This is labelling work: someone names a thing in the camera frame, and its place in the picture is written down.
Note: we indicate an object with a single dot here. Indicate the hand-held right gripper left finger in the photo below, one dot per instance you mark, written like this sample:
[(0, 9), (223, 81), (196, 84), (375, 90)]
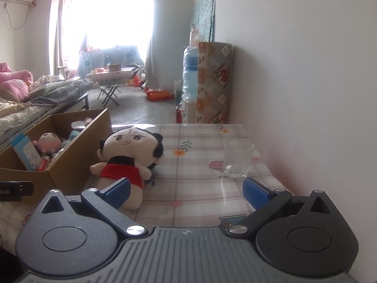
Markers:
[(117, 193)]

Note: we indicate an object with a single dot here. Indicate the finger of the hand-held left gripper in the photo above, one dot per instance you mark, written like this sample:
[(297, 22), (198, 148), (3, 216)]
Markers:
[(17, 191)]

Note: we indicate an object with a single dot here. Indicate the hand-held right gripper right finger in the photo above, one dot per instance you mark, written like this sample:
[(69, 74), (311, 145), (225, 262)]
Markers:
[(255, 193)]

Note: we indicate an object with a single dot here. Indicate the red toothpaste tube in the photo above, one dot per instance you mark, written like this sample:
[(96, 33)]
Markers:
[(44, 164)]

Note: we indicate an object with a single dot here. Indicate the brown cardboard box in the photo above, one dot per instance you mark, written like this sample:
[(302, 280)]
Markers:
[(76, 165)]

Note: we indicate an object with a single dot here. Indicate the black-haired plush doll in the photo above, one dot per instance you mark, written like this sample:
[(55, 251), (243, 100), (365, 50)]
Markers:
[(129, 141)]

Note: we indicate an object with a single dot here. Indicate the pink round plush toy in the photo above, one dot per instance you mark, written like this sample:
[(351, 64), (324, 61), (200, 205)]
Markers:
[(48, 143)]

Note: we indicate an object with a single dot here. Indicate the light blue checked cloth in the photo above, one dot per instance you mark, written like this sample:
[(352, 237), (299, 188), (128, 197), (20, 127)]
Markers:
[(74, 135)]

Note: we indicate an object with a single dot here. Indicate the clear glass cup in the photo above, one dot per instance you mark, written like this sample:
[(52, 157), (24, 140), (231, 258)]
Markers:
[(237, 162)]

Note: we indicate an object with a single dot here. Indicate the blue and white carton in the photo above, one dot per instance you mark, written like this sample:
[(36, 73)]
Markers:
[(28, 153)]

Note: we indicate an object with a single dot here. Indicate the white oval case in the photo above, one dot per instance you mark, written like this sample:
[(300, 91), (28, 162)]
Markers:
[(79, 123)]

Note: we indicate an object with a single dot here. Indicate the red bottle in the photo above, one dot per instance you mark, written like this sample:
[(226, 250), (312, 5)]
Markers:
[(179, 113)]

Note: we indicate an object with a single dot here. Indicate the folding stool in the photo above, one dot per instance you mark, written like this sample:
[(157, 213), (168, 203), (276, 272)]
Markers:
[(109, 93)]

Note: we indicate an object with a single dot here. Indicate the white water dispenser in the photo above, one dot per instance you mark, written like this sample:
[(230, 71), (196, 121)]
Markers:
[(190, 110)]

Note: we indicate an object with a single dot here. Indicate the pink quilt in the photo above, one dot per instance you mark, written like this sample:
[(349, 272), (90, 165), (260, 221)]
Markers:
[(14, 85)]

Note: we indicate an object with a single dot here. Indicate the red packages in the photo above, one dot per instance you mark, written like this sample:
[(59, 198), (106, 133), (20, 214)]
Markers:
[(159, 95)]

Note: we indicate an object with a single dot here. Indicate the grey blanket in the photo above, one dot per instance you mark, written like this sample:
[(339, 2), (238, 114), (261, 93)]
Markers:
[(61, 90)]

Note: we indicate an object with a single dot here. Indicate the white folding table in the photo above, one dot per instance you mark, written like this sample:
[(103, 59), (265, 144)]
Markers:
[(112, 75)]

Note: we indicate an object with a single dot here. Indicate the blue circle-print sheet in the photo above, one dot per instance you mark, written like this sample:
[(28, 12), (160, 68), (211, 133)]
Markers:
[(117, 57)]

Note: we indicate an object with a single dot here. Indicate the grey window curtain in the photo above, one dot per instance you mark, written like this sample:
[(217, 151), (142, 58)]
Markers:
[(58, 35), (165, 35)]

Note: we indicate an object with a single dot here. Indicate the bed with dark frame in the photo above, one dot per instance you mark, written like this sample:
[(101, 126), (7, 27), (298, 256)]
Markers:
[(44, 112)]

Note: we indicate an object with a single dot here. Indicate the teal patterned wall cloth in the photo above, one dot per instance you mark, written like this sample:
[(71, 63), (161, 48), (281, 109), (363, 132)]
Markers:
[(204, 14)]

